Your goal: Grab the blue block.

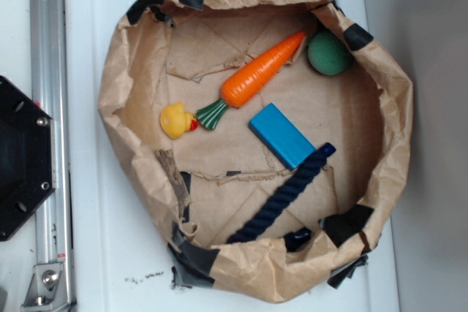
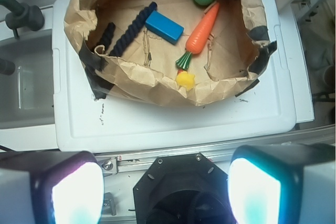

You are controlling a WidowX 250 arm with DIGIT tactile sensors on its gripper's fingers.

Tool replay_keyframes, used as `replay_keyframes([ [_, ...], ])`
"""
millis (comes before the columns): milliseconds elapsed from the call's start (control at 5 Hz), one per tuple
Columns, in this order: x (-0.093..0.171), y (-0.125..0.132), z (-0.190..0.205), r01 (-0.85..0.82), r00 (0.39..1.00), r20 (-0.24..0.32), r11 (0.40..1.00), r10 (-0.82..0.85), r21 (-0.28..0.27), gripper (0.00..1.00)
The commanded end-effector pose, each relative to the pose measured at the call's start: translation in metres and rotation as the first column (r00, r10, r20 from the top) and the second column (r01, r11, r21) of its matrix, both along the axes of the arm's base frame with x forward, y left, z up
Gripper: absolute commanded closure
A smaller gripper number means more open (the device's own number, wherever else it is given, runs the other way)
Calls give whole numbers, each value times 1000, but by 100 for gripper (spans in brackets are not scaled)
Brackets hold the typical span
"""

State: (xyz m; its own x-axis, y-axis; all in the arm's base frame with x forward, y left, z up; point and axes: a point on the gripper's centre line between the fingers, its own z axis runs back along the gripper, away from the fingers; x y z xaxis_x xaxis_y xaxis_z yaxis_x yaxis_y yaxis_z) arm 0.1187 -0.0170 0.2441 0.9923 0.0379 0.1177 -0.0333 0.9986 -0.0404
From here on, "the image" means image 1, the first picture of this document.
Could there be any dark blue rope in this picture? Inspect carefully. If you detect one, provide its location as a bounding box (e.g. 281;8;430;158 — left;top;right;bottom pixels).
226;142;336;253

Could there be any aluminium extrusion rail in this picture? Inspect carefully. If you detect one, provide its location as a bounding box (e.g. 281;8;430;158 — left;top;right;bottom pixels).
30;0;77;311

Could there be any metal corner bracket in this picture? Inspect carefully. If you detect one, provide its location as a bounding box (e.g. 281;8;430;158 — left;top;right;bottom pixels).
20;262;69;311

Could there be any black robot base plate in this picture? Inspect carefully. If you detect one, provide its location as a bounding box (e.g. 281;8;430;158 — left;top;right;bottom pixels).
0;76;54;242

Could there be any green foam ball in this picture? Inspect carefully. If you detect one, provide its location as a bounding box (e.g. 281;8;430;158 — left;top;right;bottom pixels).
307;31;352;76

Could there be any brown paper bin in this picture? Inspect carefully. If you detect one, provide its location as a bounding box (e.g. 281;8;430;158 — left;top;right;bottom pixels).
98;0;413;303

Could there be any white tray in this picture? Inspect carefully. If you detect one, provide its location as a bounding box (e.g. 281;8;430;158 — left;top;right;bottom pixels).
65;0;399;311

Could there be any yellow rubber duck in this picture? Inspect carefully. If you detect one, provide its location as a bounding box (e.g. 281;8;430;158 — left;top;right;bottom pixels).
159;102;198;140

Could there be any orange plastic toy carrot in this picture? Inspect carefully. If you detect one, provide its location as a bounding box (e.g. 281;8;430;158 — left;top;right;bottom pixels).
196;31;306;130

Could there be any blue rectangular block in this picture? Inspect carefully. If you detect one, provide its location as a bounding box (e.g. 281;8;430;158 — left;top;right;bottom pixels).
249;103;316;170

